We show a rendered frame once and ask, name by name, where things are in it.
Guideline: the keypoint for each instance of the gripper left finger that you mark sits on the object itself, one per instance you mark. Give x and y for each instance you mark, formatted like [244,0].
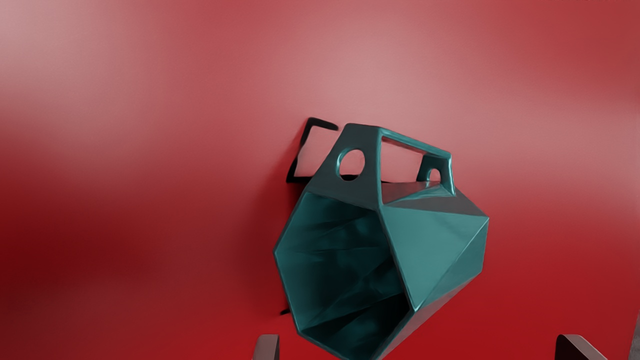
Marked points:
[266,348]

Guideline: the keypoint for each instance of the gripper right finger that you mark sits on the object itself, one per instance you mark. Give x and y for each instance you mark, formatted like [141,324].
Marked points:
[577,350]

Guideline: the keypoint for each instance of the teal faceted mug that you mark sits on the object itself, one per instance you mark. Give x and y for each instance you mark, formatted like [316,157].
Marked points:
[430,240]

